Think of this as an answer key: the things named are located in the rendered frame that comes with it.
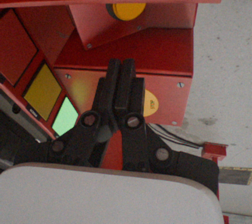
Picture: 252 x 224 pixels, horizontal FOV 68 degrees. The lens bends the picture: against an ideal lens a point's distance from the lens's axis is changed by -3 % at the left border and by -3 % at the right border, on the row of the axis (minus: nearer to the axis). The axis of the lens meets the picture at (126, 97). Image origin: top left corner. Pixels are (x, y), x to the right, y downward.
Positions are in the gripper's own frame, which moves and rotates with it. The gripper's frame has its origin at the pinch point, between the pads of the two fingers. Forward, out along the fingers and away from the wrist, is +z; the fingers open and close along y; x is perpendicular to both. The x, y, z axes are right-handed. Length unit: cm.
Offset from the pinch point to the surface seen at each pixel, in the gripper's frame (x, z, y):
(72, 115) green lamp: -12.2, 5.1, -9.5
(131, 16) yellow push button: -1.4, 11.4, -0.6
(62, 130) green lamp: -11.3, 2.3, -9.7
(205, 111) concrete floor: -132, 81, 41
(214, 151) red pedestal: -193, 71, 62
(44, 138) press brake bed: -22.3, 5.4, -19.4
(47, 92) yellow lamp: -5.3, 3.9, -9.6
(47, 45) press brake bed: -10.5, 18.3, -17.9
